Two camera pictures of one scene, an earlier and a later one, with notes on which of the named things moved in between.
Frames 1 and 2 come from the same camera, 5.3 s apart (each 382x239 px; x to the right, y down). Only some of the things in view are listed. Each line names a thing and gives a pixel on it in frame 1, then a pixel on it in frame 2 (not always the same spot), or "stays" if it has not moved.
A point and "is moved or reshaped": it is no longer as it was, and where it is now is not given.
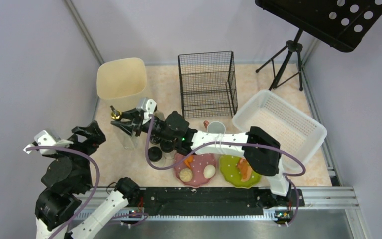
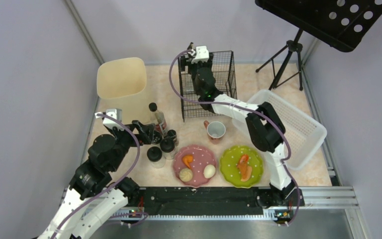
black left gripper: x=87 y=136 -> x=138 y=130
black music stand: x=343 y=24 stays
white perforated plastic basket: x=296 y=129 stays
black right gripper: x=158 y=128 -> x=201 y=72
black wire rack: x=208 y=85 stays
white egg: x=209 y=171 stays
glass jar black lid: x=167 y=148 stays
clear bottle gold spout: x=128 y=141 is moved or reshaped
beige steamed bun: x=185 y=175 stays
